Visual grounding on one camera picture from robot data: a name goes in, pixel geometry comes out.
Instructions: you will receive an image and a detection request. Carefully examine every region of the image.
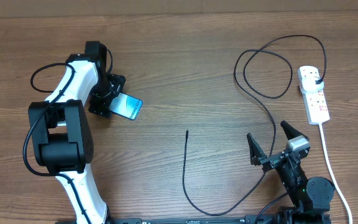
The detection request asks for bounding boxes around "Samsung Galaxy smartphone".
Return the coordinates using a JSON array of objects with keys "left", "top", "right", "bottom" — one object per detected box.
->
[{"left": 109, "top": 93, "right": 143, "bottom": 120}]

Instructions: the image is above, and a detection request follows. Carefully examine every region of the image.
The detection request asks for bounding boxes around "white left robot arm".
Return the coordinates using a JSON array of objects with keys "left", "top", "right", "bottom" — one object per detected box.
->
[{"left": 23, "top": 41, "right": 126, "bottom": 223}]

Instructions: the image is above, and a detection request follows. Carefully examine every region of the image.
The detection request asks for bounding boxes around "cardboard wall panel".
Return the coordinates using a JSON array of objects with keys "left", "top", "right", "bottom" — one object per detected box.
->
[{"left": 0, "top": 0, "right": 358, "bottom": 18}]

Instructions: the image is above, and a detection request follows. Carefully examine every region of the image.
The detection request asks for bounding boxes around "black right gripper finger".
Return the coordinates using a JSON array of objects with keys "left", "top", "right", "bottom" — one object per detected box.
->
[
  {"left": 280, "top": 120, "right": 306, "bottom": 140},
  {"left": 247, "top": 133, "right": 267, "bottom": 166}
]

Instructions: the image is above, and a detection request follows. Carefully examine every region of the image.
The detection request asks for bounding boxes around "white power strip cord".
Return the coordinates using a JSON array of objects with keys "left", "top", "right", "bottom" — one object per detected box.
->
[{"left": 318, "top": 123, "right": 353, "bottom": 224}]

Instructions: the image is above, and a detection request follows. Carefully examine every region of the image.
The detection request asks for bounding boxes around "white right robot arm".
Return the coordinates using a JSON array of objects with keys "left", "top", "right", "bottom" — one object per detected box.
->
[{"left": 244, "top": 121, "right": 336, "bottom": 224}]

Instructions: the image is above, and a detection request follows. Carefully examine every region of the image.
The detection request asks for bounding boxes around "white power strip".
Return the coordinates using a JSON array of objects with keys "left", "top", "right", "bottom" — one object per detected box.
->
[{"left": 297, "top": 66, "right": 330, "bottom": 125}]

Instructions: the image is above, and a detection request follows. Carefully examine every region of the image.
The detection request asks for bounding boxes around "white charger plug adapter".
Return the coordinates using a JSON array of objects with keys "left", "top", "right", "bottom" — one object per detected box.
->
[{"left": 300, "top": 77, "right": 324, "bottom": 94}]

